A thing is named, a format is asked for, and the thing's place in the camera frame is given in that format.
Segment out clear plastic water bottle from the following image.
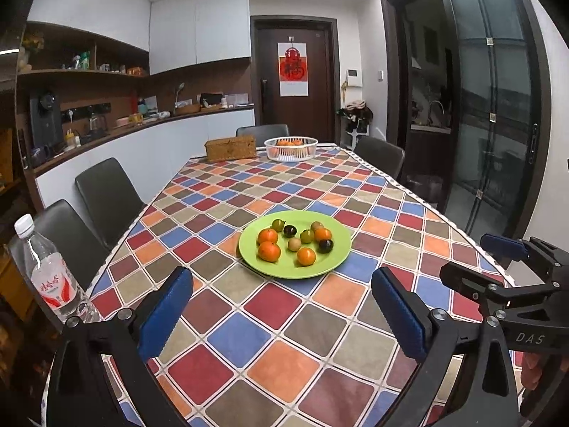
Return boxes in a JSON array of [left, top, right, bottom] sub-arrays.
[[14, 213, 101, 323]]

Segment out white upper cabinets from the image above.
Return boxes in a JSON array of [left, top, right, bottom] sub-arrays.
[[27, 0, 252, 76]]

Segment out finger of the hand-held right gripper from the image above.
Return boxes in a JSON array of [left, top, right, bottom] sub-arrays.
[[480, 232, 569, 276], [439, 262, 561, 321]]

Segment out dark brown door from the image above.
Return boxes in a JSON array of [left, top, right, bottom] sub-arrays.
[[250, 15, 339, 145]]

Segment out person's right hand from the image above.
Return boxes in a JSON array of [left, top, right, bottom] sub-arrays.
[[518, 350, 569, 414]]

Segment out yellow flowers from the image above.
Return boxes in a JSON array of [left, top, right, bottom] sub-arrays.
[[21, 31, 45, 52]]

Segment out white plastic basket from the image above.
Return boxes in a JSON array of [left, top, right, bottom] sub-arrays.
[[264, 136, 319, 163]]

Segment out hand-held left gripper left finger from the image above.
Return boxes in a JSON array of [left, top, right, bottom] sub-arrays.
[[47, 266, 195, 427]]

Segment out sliding glass door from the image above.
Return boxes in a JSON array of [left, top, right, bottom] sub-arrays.
[[440, 0, 552, 250]]

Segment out wooden wall shelf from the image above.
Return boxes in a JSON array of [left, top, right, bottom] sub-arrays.
[[18, 20, 149, 81]]

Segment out dark trash bin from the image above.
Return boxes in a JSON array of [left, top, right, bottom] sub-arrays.
[[406, 175, 445, 205]]

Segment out colourful checkered tablecloth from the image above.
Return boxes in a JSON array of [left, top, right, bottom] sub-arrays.
[[42, 142, 521, 427]]

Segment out dark grey dining chair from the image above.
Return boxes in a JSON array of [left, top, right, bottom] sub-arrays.
[[6, 199, 110, 294], [235, 123, 291, 138], [353, 136, 406, 181], [75, 157, 147, 250]]

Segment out red and white wall poster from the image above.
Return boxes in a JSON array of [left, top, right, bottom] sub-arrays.
[[278, 42, 309, 97]]

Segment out white lower cabinets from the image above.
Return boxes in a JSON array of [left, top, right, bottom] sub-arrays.
[[34, 109, 256, 210]]

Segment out brown wicker box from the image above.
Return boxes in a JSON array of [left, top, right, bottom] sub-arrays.
[[204, 135, 257, 163]]

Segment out black water dispenser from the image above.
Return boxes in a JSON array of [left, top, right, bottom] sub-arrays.
[[29, 90, 64, 147]]

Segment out pile of coats and bags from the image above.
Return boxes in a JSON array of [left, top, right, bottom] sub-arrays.
[[336, 100, 374, 133]]

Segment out white cabinets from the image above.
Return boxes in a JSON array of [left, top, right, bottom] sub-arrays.
[[34, 109, 256, 210], [27, 0, 252, 76]]

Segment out green plate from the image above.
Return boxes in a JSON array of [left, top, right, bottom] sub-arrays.
[[239, 210, 352, 280]]

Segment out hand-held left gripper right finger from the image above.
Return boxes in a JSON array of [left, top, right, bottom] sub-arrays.
[[371, 267, 521, 427]]

